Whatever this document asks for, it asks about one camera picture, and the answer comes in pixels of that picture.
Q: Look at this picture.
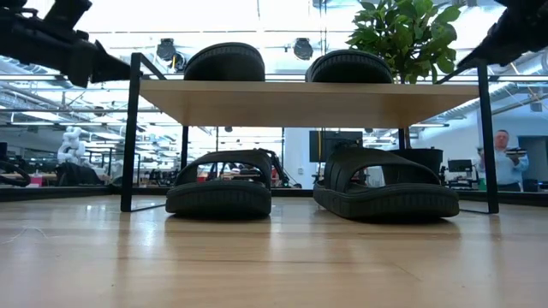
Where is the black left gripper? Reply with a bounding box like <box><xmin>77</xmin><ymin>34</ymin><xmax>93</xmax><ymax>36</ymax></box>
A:
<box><xmin>0</xmin><ymin>6</ymin><xmax>132</xmax><ymax>89</ymax></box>

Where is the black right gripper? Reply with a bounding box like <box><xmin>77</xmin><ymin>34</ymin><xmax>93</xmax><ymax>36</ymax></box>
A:
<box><xmin>456</xmin><ymin>6</ymin><xmax>548</xmax><ymax>70</ymax></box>

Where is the black rubber slide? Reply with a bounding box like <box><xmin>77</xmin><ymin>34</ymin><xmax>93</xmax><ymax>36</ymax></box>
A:
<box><xmin>313</xmin><ymin>145</ymin><xmax>461</xmax><ymax>221</ymax></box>
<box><xmin>182</xmin><ymin>41</ymin><xmax>266</xmax><ymax>82</ymax></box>
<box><xmin>164</xmin><ymin>148</ymin><xmax>274</xmax><ymax>217</ymax></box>
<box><xmin>304</xmin><ymin>49</ymin><xmax>394</xmax><ymax>84</ymax></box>

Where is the wooden shelf with black legs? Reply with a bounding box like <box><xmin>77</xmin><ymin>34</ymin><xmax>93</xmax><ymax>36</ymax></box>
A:
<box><xmin>120</xmin><ymin>51</ymin><xmax>501</xmax><ymax>215</ymax></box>

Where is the round black ceiling lamp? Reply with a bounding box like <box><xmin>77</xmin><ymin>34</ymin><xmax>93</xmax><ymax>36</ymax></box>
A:
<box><xmin>293</xmin><ymin>37</ymin><xmax>314</xmax><ymax>61</ymax></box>
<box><xmin>156</xmin><ymin>37</ymin><xmax>177</xmax><ymax>62</ymax></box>

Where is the green leafy plant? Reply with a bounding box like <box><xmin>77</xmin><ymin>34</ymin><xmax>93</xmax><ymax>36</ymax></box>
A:
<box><xmin>345</xmin><ymin>0</ymin><xmax>463</xmax><ymax>85</ymax></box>

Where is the white robot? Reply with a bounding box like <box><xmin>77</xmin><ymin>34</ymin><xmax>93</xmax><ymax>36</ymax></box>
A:
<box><xmin>57</xmin><ymin>126</ymin><xmax>89</xmax><ymax>166</ymax></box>

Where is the small black monitor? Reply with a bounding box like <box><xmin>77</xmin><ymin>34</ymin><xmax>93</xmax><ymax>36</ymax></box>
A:
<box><xmin>447</xmin><ymin>158</ymin><xmax>474</xmax><ymax>174</ymax></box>

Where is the person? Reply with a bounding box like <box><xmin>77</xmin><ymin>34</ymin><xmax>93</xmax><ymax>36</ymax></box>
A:
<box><xmin>477</xmin><ymin>129</ymin><xmax>530</xmax><ymax>193</ymax></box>

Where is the dark partition panel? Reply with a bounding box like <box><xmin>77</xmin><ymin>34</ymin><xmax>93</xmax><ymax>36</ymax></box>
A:
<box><xmin>517</xmin><ymin>135</ymin><xmax>548</xmax><ymax>193</ymax></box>

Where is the black monitor screen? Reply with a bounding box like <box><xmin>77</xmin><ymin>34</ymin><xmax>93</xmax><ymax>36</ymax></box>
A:
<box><xmin>308</xmin><ymin>130</ymin><xmax>364</xmax><ymax>163</ymax></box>

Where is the black aluminium frame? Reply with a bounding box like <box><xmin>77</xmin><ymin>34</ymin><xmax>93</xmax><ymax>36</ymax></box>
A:
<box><xmin>0</xmin><ymin>184</ymin><xmax>548</xmax><ymax>204</ymax></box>

